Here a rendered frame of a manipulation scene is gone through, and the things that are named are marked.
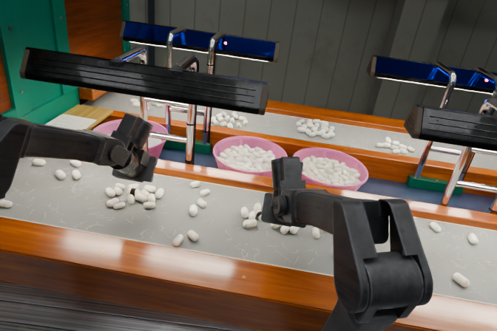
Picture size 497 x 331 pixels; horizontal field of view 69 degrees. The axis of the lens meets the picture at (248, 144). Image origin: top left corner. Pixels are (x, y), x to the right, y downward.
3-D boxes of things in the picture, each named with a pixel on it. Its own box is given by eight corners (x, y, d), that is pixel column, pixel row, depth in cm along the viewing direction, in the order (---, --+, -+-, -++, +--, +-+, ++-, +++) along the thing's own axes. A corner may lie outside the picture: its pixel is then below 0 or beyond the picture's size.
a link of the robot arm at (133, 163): (125, 142, 87) (115, 134, 80) (146, 151, 87) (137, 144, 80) (112, 168, 86) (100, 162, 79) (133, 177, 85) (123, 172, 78)
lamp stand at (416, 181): (461, 195, 136) (512, 81, 116) (407, 187, 137) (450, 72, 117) (442, 171, 153) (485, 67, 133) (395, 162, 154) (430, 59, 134)
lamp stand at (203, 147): (209, 154, 142) (218, 39, 122) (160, 146, 143) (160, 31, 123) (219, 135, 159) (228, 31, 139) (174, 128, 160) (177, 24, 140)
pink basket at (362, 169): (367, 216, 117) (375, 192, 113) (286, 202, 119) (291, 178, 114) (356, 174, 141) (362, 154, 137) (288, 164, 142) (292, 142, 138)
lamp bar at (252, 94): (264, 116, 86) (268, 87, 83) (19, 78, 90) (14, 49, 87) (267, 105, 94) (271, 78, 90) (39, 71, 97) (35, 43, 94)
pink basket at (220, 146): (293, 194, 124) (299, 171, 119) (217, 198, 117) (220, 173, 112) (271, 157, 146) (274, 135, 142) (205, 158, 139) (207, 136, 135)
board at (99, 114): (66, 148, 116) (66, 145, 116) (22, 140, 117) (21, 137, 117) (113, 112, 146) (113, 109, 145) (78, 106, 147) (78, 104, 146)
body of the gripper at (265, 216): (265, 193, 84) (265, 189, 77) (308, 199, 84) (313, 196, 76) (260, 220, 83) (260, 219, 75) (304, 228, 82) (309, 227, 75)
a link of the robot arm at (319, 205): (274, 186, 68) (359, 206, 39) (317, 185, 70) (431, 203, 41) (274, 252, 68) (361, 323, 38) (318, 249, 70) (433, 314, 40)
